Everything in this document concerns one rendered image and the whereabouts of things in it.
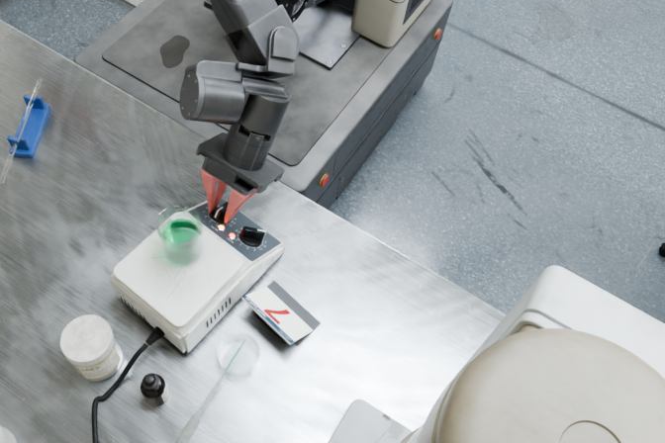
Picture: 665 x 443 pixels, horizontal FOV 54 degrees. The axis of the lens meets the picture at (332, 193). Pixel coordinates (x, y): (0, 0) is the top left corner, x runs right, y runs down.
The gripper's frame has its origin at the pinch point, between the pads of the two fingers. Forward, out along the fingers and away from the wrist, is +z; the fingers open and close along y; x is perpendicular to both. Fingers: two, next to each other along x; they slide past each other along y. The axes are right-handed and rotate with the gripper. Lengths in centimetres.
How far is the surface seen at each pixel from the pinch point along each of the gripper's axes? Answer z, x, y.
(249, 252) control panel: 1.3, -2.5, 6.8
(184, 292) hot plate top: 4.0, -12.6, 4.1
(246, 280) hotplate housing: 3.8, -4.6, 8.5
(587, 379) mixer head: -38, -49, 34
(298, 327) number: 6.3, -4.0, 17.4
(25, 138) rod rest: 6.5, -2.2, -31.7
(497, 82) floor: 6, 152, 17
